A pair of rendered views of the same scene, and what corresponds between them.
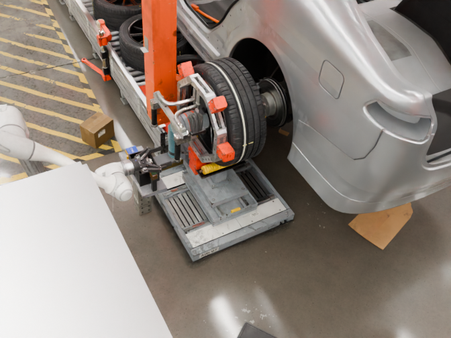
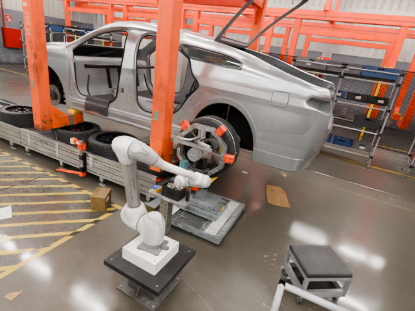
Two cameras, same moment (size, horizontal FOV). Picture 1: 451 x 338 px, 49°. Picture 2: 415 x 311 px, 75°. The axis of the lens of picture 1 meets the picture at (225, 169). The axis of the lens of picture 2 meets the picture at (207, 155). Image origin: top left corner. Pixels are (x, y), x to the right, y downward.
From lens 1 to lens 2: 190 cm
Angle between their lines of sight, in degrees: 37
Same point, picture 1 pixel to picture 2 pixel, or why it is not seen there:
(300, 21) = (251, 79)
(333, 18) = (271, 72)
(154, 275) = (204, 261)
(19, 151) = (153, 154)
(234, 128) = (231, 142)
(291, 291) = (275, 238)
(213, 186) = (203, 199)
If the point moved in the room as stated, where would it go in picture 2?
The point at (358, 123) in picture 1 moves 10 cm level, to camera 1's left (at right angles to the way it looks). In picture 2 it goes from (302, 113) to (296, 113)
